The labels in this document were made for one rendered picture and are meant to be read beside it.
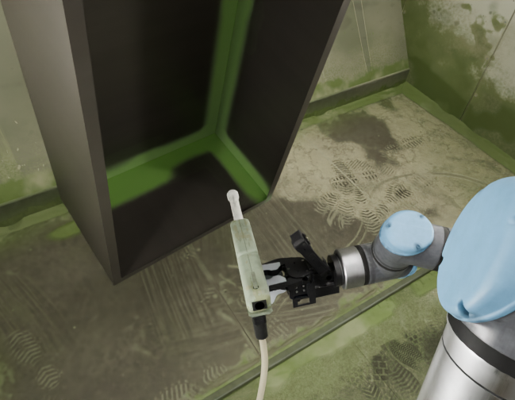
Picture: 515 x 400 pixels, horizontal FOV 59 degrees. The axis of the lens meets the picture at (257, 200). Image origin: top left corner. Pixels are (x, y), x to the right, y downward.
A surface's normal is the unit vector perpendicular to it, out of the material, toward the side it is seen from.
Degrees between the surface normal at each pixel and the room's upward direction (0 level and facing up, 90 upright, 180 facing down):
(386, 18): 57
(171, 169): 12
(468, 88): 90
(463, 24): 90
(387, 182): 0
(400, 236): 17
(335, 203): 0
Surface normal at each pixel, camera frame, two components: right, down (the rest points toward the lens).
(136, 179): 0.19, -0.54
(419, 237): -0.08, -0.48
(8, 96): 0.49, 0.18
